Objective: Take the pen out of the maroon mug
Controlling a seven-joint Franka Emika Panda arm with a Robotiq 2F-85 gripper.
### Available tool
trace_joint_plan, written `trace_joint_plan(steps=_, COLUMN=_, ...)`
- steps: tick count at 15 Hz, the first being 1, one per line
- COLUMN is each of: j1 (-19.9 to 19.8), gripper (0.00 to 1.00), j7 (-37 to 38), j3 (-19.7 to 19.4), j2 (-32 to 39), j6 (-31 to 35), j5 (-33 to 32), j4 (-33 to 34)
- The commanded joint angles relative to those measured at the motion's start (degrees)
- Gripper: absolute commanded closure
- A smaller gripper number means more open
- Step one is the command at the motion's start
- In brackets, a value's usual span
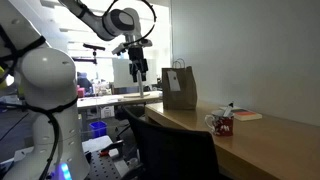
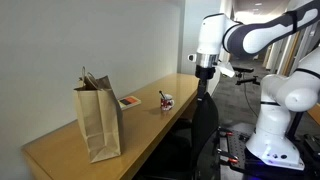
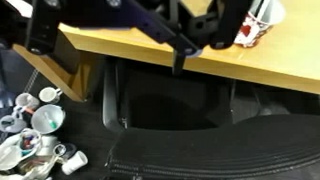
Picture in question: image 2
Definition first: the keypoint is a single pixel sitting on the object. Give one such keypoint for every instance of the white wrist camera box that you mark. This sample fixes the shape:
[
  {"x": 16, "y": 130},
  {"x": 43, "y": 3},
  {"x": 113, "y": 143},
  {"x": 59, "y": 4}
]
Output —
[{"x": 226, "y": 69}]

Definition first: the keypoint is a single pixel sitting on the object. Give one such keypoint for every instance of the black office chair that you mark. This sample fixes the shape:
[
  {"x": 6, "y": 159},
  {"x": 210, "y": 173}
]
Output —
[{"x": 204, "y": 133}]

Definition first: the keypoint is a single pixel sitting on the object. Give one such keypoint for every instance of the orange and black book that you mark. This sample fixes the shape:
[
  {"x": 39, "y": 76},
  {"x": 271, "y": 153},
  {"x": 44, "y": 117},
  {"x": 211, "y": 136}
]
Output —
[{"x": 129, "y": 101}]

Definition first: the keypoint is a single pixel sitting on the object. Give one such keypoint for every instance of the dark pen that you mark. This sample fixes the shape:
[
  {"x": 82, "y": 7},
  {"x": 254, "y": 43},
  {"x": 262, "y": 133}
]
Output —
[{"x": 161, "y": 94}]

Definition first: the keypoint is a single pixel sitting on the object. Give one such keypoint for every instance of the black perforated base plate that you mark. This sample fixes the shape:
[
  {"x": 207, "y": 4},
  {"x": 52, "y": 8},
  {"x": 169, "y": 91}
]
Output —
[{"x": 236, "y": 141}]

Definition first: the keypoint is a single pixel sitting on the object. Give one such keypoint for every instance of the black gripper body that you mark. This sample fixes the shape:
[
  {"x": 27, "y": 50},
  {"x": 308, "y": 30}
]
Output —
[{"x": 204, "y": 72}]

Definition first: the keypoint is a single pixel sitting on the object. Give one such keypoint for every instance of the maroon mug with white print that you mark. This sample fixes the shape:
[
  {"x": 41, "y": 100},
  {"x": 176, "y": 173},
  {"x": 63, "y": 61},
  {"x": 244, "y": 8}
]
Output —
[{"x": 167, "y": 103}]

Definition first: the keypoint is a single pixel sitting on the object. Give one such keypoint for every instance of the black camera stand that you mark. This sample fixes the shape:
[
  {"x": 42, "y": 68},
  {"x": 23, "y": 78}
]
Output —
[{"x": 245, "y": 75}]

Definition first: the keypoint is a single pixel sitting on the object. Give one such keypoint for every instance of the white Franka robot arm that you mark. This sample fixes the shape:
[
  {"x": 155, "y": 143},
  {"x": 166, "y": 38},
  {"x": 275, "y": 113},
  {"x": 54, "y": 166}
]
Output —
[{"x": 283, "y": 100}]

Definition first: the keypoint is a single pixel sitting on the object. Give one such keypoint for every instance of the brown paper bag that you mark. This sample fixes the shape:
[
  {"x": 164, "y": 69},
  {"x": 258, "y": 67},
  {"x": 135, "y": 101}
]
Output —
[{"x": 99, "y": 123}]

